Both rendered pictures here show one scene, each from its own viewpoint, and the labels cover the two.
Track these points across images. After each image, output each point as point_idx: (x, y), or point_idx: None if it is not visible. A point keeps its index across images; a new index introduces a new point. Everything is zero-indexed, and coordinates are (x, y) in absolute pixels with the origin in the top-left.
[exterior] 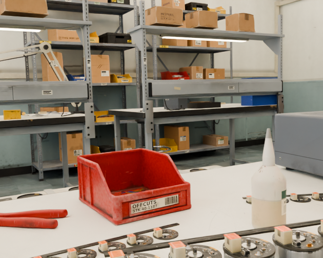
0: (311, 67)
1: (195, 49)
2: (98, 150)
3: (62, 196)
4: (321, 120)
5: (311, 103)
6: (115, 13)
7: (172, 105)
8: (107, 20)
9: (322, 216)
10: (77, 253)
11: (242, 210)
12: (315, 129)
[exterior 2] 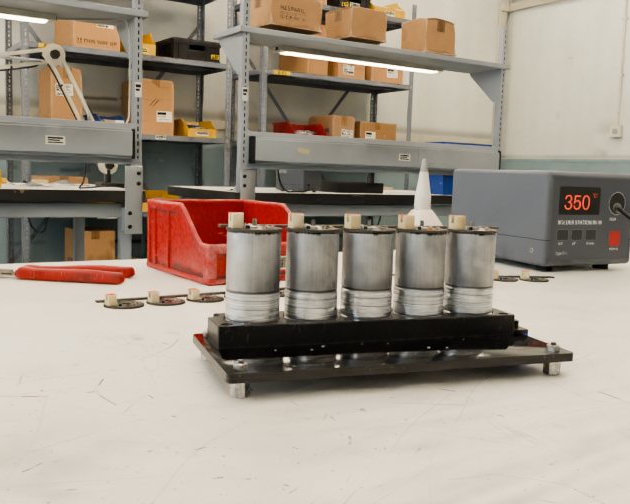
0: (560, 133)
1: (342, 83)
2: None
3: (120, 263)
4: (516, 176)
5: None
6: (191, 0)
7: (292, 183)
8: (174, 14)
9: (493, 291)
10: (159, 299)
11: None
12: (508, 190)
